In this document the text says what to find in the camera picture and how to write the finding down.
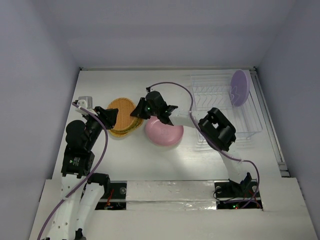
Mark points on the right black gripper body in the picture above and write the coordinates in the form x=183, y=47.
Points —
x=144, y=109

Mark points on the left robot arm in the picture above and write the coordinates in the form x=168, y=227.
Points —
x=81, y=187

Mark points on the foil-wrapped front bar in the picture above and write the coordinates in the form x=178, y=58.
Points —
x=170, y=195

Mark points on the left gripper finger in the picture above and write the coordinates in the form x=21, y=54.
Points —
x=100, y=111
x=111, y=117

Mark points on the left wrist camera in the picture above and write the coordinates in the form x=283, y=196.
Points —
x=85, y=102

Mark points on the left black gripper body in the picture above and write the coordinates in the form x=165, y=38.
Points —
x=95, y=125

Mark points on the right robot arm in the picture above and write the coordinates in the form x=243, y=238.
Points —
x=217, y=130

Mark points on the orange woven round plate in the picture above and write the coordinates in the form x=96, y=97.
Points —
x=124, y=120

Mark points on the white wire dish rack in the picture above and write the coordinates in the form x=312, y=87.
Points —
x=214, y=90

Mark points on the square woven bamboo plate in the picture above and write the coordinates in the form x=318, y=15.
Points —
x=116, y=135

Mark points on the purple round plate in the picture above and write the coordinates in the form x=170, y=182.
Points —
x=239, y=88

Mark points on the pink round plate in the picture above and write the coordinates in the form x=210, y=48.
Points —
x=156, y=131

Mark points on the green-rimmed woven plate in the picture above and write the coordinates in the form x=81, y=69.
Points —
x=135, y=125

